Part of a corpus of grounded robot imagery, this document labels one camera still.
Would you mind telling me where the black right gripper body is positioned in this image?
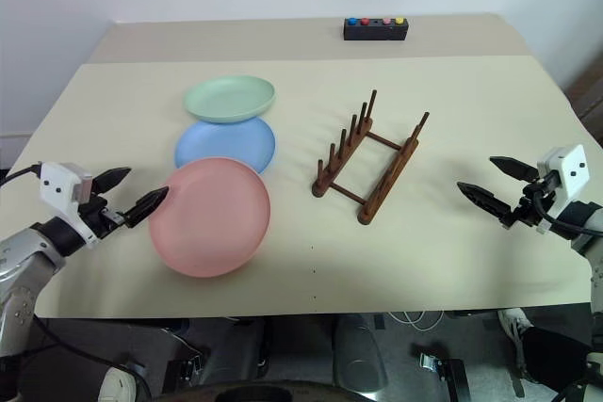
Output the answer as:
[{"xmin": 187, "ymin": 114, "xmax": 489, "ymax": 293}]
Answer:
[{"xmin": 500, "ymin": 174, "xmax": 562, "ymax": 234}]

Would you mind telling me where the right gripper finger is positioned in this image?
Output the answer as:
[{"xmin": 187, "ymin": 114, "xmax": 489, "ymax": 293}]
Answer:
[
  {"xmin": 488, "ymin": 155, "xmax": 541, "ymax": 183},
  {"xmin": 456, "ymin": 181, "xmax": 513, "ymax": 220}
]

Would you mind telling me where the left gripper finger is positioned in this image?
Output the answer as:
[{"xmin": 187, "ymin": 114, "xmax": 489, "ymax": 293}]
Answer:
[
  {"xmin": 122, "ymin": 186, "xmax": 171, "ymax": 230},
  {"xmin": 92, "ymin": 167, "xmax": 134, "ymax": 197}
]

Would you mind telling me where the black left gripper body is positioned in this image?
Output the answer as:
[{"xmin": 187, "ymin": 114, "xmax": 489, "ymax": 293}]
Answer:
[{"xmin": 77, "ymin": 193, "xmax": 131, "ymax": 239}]

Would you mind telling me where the green plastic plate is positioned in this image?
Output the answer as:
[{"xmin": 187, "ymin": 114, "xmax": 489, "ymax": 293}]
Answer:
[{"xmin": 183, "ymin": 74, "xmax": 277, "ymax": 127}]

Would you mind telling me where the brown wooden dish rack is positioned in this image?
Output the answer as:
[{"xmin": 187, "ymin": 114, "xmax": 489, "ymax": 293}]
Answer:
[{"xmin": 310, "ymin": 88, "xmax": 432, "ymax": 226}]

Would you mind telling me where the red plastic plate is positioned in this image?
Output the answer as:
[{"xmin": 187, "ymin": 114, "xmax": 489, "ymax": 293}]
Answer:
[{"xmin": 148, "ymin": 156, "xmax": 272, "ymax": 279}]

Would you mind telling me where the blue plastic plate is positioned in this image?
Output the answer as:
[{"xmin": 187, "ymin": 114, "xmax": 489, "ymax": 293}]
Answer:
[{"xmin": 173, "ymin": 115, "xmax": 278, "ymax": 176}]

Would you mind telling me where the white rounded object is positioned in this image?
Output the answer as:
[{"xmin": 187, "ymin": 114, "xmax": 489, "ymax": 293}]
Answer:
[{"xmin": 100, "ymin": 362, "xmax": 140, "ymax": 402}]

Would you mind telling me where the black button box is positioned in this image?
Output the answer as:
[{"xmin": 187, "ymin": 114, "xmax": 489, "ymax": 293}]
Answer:
[{"xmin": 342, "ymin": 17, "xmax": 410, "ymax": 42}]

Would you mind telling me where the grey rounded shape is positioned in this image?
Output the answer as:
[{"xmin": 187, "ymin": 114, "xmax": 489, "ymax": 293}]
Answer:
[{"xmin": 331, "ymin": 314, "xmax": 390, "ymax": 394}]

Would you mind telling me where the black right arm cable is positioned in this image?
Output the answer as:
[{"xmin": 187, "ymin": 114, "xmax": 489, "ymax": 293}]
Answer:
[{"xmin": 530, "ymin": 179, "xmax": 603, "ymax": 235}]

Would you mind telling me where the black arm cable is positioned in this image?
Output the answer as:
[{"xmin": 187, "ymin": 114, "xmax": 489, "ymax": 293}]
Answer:
[
  {"xmin": 0, "ymin": 164, "xmax": 44, "ymax": 188},
  {"xmin": 530, "ymin": 179, "xmax": 603, "ymax": 235}
]

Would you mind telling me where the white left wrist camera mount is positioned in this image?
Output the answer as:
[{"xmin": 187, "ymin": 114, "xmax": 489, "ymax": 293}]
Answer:
[{"xmin": 39, "ymin": 162, "xmax": 103, "ymax": 249}]

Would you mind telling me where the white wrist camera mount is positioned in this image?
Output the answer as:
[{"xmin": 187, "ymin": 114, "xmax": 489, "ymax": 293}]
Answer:
[
  {"xmin": 536, "ymin": 143, "xmax": 591, "ymax": 234},
  {"xmin": 39, "ymin": 162, "xmax": 103, "ymax": 249}
]

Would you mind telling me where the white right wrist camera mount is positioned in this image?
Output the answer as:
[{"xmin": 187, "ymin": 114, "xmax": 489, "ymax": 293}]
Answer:
[{"xmin": 536, "ymin": 143, "xmax": 591, "ymax": 234}]

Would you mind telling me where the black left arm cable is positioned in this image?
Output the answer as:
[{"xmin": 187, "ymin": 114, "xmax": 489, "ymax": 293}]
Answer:
[{"xmin": 0, "ymin": 164, "xmax": 44, "ymax": 188}]

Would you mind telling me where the thin white cable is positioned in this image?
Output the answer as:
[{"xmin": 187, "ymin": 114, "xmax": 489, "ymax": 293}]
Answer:
[{"xmin": 389, "ymin": 310, "xmax": 449, "ymax": 331}]

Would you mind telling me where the metal caster bracket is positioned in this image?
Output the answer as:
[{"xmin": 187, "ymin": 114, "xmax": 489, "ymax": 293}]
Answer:
[
  {"xmin": 413, "ymin": 343, "xmax": 472, "ymax": 402},
  {"xmin": 163, "ymin": 353, "xmax": 214, "ymax": 385}
]

